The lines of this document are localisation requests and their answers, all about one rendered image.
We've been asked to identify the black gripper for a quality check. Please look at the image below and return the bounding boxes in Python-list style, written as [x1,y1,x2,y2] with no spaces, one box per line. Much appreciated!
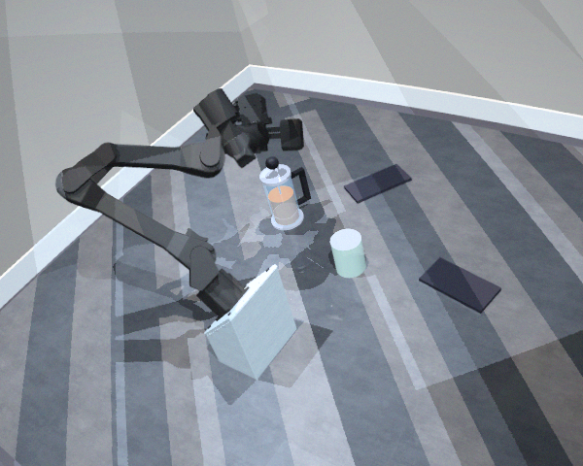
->
[240,118,304,154]

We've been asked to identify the glass coffee plunger press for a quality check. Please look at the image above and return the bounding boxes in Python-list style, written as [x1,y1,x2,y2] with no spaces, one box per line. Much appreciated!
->
[259,156,311,230]

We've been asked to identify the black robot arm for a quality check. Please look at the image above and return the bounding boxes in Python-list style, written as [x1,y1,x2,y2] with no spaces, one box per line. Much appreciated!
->
[55,88,272,321]

